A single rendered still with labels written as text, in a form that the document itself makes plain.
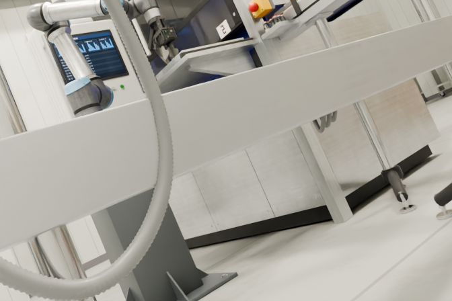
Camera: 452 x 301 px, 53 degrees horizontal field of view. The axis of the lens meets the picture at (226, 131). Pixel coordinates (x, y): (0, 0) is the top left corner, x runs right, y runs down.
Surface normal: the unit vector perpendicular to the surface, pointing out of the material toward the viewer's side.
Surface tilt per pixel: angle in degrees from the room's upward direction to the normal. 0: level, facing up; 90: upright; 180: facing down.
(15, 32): 90
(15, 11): 90
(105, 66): 90
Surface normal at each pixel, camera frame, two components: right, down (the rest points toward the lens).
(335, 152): 0.54, -0.30
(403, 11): -0.77, 0.30
